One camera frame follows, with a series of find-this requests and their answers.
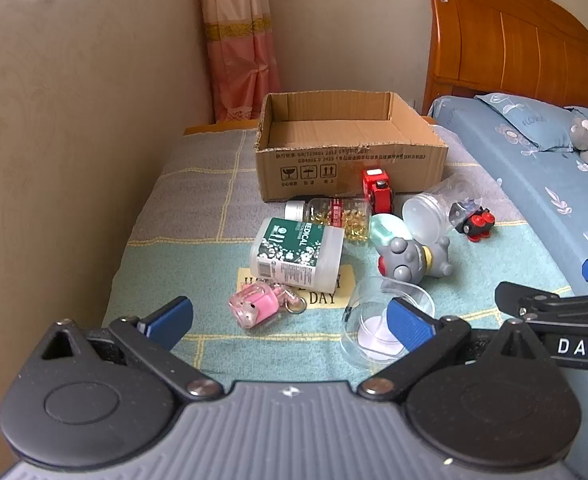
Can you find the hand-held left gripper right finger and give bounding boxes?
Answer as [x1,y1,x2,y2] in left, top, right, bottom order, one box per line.
[356,296,569,403]

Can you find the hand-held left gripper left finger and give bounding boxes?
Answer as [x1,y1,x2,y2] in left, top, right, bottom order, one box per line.
[24,296,225,403]

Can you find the clear round container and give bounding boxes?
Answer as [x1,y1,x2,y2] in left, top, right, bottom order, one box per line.
[341,276,435,371]

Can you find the grey elephant toy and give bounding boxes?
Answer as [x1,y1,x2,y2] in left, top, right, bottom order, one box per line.
[376,234,455,283]

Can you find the pink pig keychain toy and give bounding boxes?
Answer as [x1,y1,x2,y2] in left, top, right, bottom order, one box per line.
[229,282,307,330]

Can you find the frosted plastic cup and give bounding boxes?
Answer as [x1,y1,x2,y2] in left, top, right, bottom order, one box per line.
[402,172,484,241]

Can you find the white green-label bottle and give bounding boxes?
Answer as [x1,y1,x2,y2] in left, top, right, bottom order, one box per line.
[249,217,345,293]

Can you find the clear capsule bottle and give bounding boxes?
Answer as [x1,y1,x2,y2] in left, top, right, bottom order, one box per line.
[285,197,373,243]

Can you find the cardboard box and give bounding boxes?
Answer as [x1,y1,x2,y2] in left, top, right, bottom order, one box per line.
[254,91,449,203]

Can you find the black toy train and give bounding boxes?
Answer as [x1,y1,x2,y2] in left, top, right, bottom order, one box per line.
[448,200,497,241]

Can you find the red toy car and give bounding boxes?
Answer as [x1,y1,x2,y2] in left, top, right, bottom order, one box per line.
[361,167,395,215]

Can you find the blue floral pillow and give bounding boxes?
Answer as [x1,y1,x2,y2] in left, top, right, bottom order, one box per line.
[474,92,588,153]

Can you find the wooden headboard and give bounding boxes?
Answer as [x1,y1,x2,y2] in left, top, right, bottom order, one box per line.
[421,0,588,116]

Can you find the pink curtain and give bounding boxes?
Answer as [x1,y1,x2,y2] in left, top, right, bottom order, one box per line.
[196,0,282,123]

